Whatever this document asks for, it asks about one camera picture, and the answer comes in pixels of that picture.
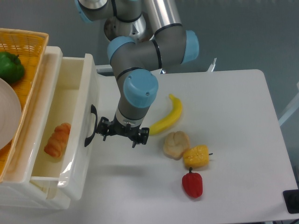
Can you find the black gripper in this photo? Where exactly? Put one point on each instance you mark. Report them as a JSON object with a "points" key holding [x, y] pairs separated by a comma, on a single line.
{"points": [[110, 128]]}

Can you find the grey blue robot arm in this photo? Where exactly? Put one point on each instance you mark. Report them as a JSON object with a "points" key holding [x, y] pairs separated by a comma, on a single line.
{"points": [[156, 39]]}

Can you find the white drawer cabinet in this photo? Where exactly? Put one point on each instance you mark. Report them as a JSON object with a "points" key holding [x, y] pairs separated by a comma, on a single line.
{"points": [[16, 190]]}

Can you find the pale bread roll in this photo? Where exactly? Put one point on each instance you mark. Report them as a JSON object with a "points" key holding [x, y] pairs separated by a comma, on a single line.
{"points": [[175, 144]]}

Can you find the yellow banana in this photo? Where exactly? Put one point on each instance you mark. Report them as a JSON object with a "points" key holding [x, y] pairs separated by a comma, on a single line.
{"points": [[169, 120]]}

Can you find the croissant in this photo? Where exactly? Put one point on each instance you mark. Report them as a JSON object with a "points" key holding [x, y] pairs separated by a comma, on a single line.
{"points": [[57, 142]]}

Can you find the yellow bell pepper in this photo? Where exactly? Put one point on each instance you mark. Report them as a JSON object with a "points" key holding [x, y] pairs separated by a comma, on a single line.
{"points": [[196, 157]]}

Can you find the red bell pepper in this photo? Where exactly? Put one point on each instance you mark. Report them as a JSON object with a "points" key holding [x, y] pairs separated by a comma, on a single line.
{"points": [[192, 184]]}

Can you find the white plate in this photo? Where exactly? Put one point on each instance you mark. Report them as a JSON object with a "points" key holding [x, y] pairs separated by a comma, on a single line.
{"points": [[10, 113]]}

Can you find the orange woven basket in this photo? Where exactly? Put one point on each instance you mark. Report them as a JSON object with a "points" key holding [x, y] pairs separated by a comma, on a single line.
{"points": [[30, 46]]}

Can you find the green bell pepper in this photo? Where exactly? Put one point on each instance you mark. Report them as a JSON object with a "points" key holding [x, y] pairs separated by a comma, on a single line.
{"points": [[11, 68]]}

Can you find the black device at table edge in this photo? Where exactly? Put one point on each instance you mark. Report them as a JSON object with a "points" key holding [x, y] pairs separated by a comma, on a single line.
{"points": [[291, 198]]}

